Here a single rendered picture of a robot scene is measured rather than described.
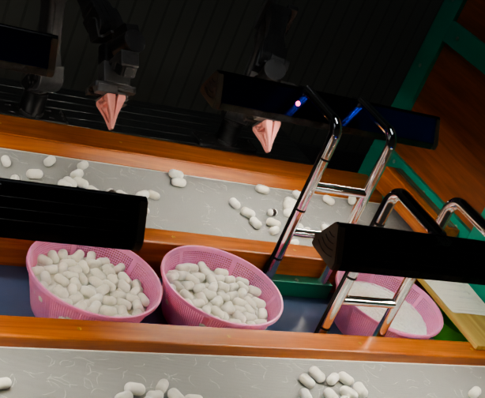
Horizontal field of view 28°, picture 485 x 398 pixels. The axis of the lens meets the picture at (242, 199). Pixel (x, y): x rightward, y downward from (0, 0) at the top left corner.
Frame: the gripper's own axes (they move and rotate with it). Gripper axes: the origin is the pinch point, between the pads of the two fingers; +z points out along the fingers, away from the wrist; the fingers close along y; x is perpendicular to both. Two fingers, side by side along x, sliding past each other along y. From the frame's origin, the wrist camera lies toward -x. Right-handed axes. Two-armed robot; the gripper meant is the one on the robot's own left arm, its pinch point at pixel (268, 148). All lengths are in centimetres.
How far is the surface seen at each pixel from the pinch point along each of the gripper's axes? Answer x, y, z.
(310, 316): -15.2, -1.3, 45.3
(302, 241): -6.5, 4.3, 25.1
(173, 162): 9.2, -22.1, 3.7
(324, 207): 5.3, 20.5, 11.5
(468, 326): -32, 31, 49
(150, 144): 13.3, -26.3, -1.8
